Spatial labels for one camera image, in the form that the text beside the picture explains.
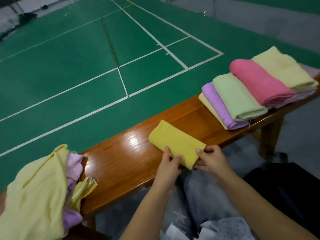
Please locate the person's right hand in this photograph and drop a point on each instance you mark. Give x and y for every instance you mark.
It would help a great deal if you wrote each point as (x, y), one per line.
(215, 162)

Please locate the person's left hand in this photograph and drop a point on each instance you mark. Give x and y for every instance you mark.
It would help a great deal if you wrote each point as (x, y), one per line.
(167, 171)

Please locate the pale yellow towel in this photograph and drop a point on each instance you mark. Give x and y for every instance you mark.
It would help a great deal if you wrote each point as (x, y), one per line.
(35, 202)
(175, 140)
(207, 105)
(282, 67)

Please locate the purple towel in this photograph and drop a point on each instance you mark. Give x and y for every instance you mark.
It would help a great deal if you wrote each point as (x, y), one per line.
(72, 217)
(215, 102)

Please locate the light green striped towel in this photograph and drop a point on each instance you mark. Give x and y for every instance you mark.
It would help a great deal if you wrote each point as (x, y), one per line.
(237, 97)

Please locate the yellow white striped cloth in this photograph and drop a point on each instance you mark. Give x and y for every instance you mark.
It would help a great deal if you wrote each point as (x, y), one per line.
(82, 190)

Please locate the hot pink towel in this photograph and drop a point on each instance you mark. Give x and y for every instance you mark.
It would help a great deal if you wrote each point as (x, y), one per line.
(260, 82)

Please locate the light pink towel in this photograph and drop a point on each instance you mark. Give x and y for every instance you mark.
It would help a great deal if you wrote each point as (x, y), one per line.
(300, 97)
(75, 167)

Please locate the person's left forearm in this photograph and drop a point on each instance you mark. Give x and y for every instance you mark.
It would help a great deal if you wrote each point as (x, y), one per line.
(145, 215)

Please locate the person's right forearm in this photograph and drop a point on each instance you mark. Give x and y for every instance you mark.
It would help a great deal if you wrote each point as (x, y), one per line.
(265, 212)

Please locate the person's grey trousers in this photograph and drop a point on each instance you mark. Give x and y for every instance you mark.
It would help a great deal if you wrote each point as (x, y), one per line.
(200, 197)

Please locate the brown wooden bench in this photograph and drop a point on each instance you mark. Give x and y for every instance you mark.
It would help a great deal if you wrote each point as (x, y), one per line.
(125, 162)

